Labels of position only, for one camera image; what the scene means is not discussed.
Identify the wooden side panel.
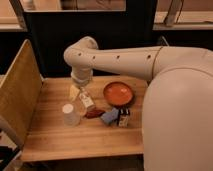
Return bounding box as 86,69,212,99
0,39,42,148

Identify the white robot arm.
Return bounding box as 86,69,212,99
64,37,213,171

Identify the black back panel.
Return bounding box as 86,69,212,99
24,0,157,77

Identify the orange plate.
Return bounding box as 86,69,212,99
103,82,134,106

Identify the white tube bottle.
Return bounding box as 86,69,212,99
79,88,95,111

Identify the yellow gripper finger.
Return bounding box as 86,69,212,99
69,85,80,101

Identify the blue cloth piece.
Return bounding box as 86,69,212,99
101,108,119,125

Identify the dark red object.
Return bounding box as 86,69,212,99
85,109,104,119

